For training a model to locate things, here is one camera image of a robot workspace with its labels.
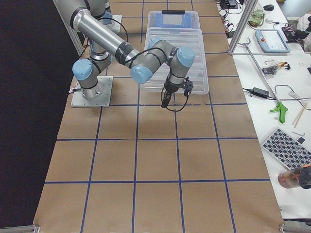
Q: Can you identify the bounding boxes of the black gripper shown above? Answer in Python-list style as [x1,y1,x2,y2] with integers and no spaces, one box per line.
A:
[161,77,193,108]

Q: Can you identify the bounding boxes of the clear ribbed box lid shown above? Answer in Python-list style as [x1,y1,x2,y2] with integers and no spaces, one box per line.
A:
[139,27,210,96]

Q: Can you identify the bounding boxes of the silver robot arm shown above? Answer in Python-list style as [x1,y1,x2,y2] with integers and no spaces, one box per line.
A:
[58,0,195,108]

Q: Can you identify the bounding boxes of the clear plastic storage box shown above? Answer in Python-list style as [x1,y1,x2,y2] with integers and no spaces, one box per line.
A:
[147,10,200,29]

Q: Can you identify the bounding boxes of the black power adapter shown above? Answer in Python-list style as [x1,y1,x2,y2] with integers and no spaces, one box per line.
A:
[243,87,275,100]

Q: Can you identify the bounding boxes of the silver reacher grabber tool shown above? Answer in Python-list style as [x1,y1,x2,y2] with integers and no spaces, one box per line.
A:
[238,37,288,123]

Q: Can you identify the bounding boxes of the right teach pendant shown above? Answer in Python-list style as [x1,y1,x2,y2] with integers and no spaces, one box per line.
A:
[255,29,291,53]

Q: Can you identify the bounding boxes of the wooden chopsticks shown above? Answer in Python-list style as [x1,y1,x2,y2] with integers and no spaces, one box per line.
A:
[292,102,308,128]

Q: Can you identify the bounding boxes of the checkered calibration board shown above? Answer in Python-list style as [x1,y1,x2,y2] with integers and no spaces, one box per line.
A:
[261,128,311,169]

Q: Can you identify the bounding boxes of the amber plastic bottle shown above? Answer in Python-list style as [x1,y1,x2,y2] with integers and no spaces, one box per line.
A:
[277,164,311,189]

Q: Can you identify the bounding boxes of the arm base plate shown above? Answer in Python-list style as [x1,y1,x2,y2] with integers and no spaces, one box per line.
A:
[71,76,113,107]
[102,15,122,34]

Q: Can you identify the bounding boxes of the black box latch handle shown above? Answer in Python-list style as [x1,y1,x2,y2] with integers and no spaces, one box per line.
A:
[161,10,185,15]

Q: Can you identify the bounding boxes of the aluminium frame post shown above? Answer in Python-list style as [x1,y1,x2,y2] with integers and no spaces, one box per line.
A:
[228,0,258,55]

